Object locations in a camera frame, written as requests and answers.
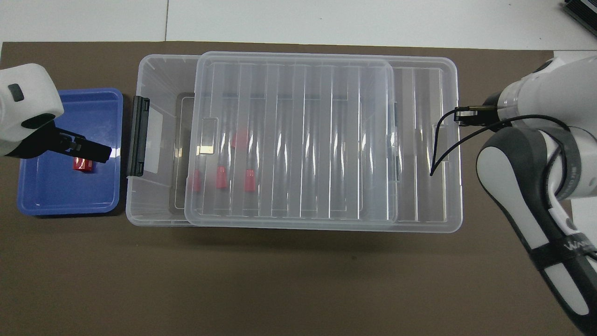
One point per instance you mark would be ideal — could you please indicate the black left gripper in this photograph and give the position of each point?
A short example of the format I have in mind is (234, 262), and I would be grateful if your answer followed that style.
(42, 142)

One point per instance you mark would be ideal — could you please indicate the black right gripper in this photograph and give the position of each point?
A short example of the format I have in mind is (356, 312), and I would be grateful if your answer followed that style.
(485, 120)

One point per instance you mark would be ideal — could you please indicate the red plastic block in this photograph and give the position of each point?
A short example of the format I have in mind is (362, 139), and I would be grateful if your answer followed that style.
(250, 180)
(83, 165)
(222, 177)
(241, 138)
(195, 181)

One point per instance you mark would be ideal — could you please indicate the clear ribbed plastic lid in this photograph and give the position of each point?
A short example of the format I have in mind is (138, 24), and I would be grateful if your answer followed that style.
(326, 140)

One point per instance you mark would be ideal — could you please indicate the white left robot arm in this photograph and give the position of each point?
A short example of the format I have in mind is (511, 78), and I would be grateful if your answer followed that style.
(28, 98)

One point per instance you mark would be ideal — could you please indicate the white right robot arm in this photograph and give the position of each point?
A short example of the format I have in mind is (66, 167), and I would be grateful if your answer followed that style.
(513, 186)

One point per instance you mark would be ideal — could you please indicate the black box latch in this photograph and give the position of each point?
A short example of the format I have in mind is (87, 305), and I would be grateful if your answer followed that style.
(138, 135)

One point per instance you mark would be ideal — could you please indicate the blue plastic tray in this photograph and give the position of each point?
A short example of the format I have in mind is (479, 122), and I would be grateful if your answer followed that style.
(60, 196)

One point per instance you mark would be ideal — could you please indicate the clear plastic storage box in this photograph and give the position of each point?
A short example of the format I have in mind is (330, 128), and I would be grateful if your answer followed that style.
(158, 200)

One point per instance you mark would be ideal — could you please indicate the black ribbed device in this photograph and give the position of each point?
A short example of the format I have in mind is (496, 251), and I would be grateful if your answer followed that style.
(583, 9)

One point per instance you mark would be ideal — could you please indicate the brown table mat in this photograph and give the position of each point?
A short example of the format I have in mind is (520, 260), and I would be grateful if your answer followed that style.
(280, 280)

